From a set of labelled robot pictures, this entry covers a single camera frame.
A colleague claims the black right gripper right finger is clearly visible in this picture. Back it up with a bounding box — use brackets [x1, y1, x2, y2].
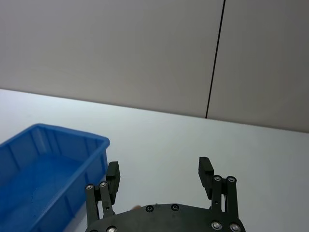
[198, 157, 241, 219]

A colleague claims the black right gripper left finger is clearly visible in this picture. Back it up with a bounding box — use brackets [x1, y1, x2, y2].
[84, 161, 121, 226]

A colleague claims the blue plastic bin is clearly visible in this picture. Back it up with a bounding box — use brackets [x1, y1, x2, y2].
[0, 123, 111, 232]

